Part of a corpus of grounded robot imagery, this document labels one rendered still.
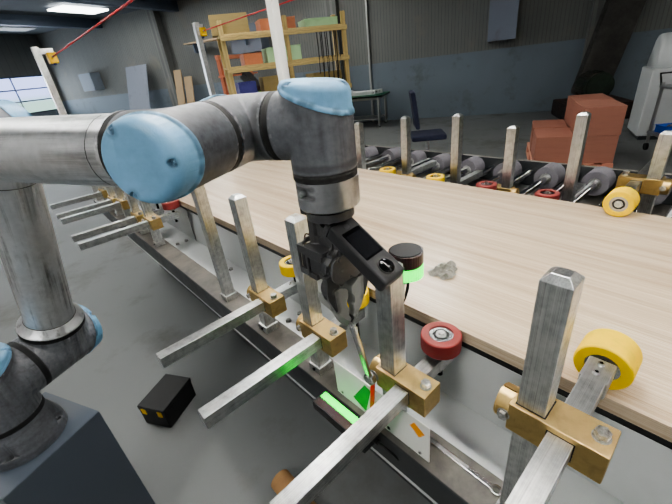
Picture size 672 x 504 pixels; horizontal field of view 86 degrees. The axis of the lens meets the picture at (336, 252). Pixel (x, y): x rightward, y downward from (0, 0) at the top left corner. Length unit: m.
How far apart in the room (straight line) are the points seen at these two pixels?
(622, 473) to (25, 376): 1.32
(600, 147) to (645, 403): 4.25
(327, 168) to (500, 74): 8.93
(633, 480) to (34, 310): 1.33
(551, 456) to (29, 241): 1.04
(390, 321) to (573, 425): 0.28
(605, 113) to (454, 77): 5.09
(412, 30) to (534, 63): 2.67
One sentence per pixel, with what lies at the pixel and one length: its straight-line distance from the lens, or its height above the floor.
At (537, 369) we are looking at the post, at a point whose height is 1.04.
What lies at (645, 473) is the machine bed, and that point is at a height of 0.72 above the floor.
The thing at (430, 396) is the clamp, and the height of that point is 0.86.
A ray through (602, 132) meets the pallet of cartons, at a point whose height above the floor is 0.46.
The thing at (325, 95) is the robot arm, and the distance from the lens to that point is 0.45.
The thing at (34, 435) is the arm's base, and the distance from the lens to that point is 1.29.
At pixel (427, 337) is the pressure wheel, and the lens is 0.75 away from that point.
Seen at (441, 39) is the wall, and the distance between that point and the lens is 9.42.
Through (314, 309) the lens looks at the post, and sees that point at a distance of 0.86.
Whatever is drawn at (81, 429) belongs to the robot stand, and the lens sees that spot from 1.31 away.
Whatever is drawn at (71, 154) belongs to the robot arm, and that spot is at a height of 1.35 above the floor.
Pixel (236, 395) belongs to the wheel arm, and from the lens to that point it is 0.79.
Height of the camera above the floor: 1.40
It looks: 27 degrees down
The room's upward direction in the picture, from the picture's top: 7 degrees counter-clockwise
